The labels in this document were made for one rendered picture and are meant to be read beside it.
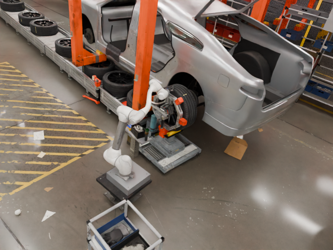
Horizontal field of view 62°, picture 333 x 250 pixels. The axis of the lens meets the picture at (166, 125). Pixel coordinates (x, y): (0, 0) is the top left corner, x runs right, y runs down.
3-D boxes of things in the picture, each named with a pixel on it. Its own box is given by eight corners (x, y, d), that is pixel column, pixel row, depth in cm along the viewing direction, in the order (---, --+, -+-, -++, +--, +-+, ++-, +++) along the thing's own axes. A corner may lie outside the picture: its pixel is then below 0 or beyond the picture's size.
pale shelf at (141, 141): (150, 141, 405) (150, 139, 403) (141, 145, 394) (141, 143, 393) (133, 125, 428) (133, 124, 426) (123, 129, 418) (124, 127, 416)
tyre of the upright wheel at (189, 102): (202, 124, 392) (190, 79, 383) (192, 130, 378) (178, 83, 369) (173, 127, 444) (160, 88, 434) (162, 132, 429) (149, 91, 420)
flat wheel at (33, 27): (38, 26, 759) (37, 17, 745) (62, 30, 758) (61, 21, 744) (26, 33, 705) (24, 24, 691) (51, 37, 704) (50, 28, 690)
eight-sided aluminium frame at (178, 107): (178, 135, 399) (185, 102, 367) (175, 136, 395) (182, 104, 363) (154, 116, 428) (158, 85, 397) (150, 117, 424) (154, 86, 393)
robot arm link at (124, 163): (126, 177, 337) (127, 164, 324) (114, 170, 343) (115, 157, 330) (134, 169, 348) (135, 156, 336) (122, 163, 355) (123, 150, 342)
